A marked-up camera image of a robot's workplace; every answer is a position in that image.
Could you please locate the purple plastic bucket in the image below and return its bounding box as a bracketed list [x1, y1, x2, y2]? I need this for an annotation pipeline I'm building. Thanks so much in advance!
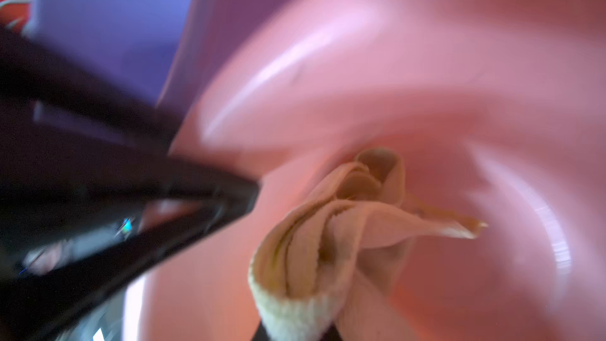
[25, 0, 288, 118]

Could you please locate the pink plastic bucket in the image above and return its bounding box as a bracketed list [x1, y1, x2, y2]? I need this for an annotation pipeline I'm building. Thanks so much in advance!
[122, 0, 605, 340]

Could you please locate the yellow stained cloth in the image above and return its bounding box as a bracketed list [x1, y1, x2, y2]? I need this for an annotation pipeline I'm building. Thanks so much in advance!
[248, 148, 485, 340]

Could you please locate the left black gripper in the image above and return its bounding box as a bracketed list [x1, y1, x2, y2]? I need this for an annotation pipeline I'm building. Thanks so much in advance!
[1, 29, 260, 340]

